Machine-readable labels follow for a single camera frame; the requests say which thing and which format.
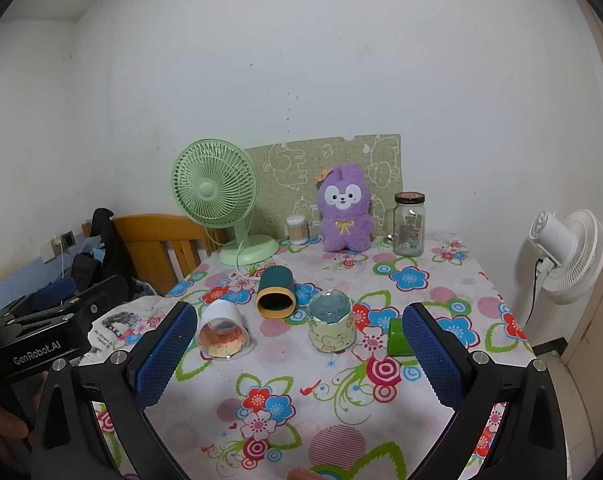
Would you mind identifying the glass jar with dark lid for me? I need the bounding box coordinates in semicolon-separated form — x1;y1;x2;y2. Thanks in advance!
384;191;425;257

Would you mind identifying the white-sleeved clear plastic cup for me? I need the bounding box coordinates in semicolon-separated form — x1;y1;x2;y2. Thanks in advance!
196;299;251;359

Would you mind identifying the person's left hand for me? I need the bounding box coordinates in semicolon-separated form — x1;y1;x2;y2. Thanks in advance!
0;406;28;472

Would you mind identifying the white floor fan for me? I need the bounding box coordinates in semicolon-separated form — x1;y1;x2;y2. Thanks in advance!
525;209;603;323

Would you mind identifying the white printed t-shirt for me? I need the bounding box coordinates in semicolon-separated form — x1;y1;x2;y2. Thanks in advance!
77;296;177;365

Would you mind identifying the green cartoon placemat board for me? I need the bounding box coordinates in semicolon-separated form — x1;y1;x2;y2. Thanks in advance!
246;134;402;240

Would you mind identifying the floral tablecloth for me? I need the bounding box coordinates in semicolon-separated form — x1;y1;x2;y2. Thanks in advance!
146;235;533;479

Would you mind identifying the teal cup with yellow rim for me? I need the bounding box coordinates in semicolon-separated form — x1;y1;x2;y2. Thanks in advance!
256;266;297;320

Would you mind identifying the cotton swab container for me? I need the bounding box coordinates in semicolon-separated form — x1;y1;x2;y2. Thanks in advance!
285;214;309;245

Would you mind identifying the small green cup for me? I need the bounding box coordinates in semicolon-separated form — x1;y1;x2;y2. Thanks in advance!
387;316;414;358

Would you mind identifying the purple plush toy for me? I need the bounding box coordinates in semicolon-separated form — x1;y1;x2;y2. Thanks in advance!
317;164;374;252

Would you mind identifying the white wall socket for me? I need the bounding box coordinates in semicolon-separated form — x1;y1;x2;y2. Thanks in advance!
39;231;76;263

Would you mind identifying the wooden chair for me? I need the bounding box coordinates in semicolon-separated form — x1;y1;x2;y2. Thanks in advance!
81;214;230;296

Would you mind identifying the clear cup with yellow sleeve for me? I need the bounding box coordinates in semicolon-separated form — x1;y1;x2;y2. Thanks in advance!
307;289;356;353

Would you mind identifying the green desk fan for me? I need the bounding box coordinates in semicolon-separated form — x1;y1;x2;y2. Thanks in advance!
172;139;279;266

